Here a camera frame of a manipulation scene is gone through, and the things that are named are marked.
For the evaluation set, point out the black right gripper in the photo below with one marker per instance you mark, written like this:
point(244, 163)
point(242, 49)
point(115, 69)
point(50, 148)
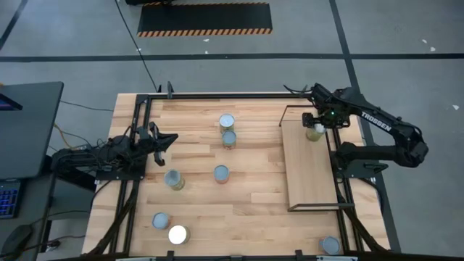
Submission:
point(333, 116)

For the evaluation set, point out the black desk top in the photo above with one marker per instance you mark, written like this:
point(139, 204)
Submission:
point(30, 130)

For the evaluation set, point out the black hazard-striped floor mat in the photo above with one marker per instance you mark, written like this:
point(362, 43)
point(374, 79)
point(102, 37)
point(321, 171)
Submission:
point(204, 16)

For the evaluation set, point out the black computer mouse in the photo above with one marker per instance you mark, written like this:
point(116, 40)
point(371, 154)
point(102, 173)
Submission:
point(16, 240)

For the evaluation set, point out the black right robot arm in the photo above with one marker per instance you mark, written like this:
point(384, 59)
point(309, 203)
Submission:
point(377, 121)

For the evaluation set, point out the black power adapter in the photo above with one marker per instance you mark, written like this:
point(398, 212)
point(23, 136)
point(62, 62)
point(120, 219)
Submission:
point(80, 147)

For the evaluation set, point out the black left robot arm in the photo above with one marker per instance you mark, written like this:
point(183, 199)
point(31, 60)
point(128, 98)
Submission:
point(119, 152)

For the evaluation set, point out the backlit computer keyboard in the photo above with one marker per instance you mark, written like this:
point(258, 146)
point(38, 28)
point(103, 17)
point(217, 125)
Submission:
point(9, 199)

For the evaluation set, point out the black aluminium table frame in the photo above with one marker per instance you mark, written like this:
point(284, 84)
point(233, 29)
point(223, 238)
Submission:
point(217, 96)

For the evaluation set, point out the black frame bracket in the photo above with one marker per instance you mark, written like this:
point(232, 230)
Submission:
point(170, 90)
point(299, 255)
point(170, 256)

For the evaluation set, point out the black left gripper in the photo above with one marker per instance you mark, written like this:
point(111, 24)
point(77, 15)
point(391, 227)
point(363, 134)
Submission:
point(146, 143)

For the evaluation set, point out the computer monitor screen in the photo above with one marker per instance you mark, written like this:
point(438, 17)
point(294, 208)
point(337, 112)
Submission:
point(9, 103)

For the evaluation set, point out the grey desk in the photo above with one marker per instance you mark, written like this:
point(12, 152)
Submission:
point(32, 203)

